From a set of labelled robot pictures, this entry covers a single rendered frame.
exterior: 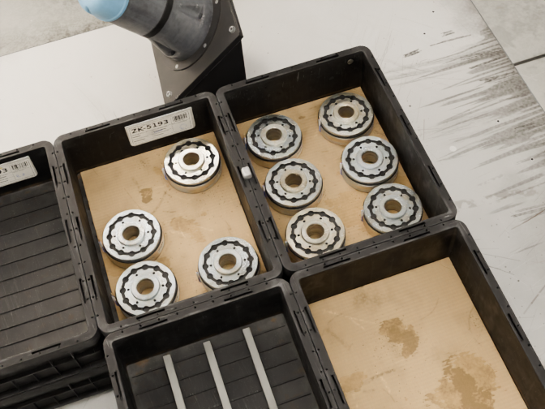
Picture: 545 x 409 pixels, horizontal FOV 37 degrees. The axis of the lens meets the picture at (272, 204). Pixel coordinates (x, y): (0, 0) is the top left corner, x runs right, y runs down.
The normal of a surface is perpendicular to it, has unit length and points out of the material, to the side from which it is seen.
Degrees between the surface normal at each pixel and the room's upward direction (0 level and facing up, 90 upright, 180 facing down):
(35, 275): 0
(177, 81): 44
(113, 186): 0
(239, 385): 0
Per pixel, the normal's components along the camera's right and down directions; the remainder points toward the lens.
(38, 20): -0.06, -0.52
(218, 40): -0.72, -0.21
